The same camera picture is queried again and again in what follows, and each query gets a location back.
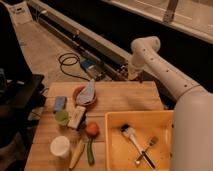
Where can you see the orange tomato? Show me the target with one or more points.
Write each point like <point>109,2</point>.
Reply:
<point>92,129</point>

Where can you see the black handled knife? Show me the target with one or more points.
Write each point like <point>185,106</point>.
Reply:
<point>151,164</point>

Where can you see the blue power box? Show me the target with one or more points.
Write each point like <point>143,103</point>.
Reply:
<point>92,69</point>

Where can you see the metal floor rail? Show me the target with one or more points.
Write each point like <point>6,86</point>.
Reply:
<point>108,27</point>

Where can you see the yellow plastic bin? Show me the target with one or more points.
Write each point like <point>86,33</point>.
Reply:
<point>121,153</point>

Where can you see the white scrub block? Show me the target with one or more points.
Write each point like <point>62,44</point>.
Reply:
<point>76,117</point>

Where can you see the green chili pepper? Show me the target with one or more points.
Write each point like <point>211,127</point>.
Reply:
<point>90,156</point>

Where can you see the light blue cloth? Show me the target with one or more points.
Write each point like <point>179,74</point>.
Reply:
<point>86,95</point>

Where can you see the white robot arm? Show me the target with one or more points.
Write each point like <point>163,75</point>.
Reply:
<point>192,133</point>

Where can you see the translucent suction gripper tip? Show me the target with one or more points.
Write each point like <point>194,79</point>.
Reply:
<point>132,76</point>

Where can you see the silver metal fork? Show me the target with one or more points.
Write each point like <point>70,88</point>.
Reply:
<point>152,142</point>

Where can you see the dark red grape bunch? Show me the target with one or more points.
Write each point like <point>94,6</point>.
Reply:
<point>124,74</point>

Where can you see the green cup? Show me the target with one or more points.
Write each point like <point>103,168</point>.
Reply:
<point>62,117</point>

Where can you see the white pastry brush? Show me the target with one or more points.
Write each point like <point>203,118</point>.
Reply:
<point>129,133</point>

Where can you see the blue sponge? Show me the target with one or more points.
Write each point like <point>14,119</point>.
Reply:
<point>60,103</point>

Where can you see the white cup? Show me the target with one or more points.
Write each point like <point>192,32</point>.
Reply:
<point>60,147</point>

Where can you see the black side stand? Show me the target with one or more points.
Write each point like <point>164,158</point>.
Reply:
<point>14,120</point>

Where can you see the terracotta bowl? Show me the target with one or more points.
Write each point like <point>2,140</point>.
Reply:
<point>76,91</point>

